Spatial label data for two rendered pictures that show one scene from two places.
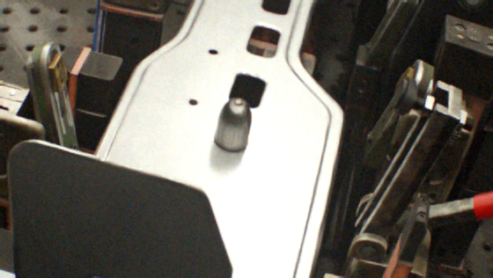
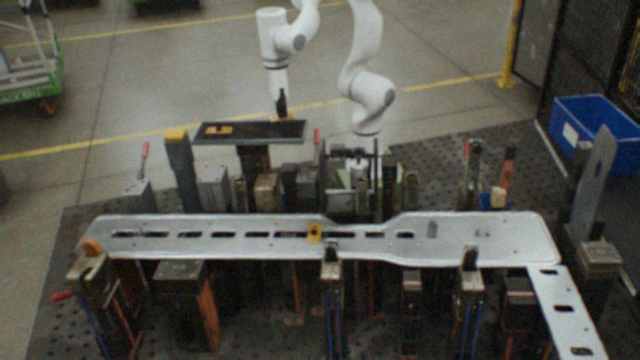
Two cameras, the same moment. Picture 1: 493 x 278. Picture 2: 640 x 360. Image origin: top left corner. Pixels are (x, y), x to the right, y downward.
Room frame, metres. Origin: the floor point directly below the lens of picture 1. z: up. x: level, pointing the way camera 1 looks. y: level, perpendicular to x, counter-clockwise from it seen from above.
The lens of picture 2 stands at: (0.94, 1.12, 1.99)
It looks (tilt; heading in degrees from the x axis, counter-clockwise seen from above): 34 degrees down; 272
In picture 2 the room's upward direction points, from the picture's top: 4 degrees counter-clockwise
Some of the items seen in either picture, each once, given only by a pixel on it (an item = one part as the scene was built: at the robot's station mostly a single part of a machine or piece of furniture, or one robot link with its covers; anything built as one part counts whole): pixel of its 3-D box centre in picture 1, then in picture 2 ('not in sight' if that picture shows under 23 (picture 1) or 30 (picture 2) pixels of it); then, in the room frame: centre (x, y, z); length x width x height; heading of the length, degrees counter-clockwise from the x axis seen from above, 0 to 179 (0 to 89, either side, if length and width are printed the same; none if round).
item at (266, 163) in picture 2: not in sight; (259, 188); (1.23, -0.36, 0.92); 0.10 x 0.08 x 0.45; 176
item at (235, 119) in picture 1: (233, 126); (432, 229); (0.68, 0.01, 1.02); 0.03 x 0.03 x 0.07
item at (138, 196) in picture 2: not in sight; (149, 228); (1.60, -0.22, 0.88); 0.11 x 0.10 x 0.36; 86
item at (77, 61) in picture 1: (81, 160); (410, 317); (0.76, 0.18, 0.84); 0.11 x 0.08 x 0.29; 86
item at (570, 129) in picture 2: not in sight; (594, 134); (0.10, -0.34, 1.10); 0.30 x 0.17 x 0.13; 93
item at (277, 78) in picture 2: not in sight; (278, 78); (1.11, -0.34, 1.35); 0.10 x 0.07 x 0.11; 105
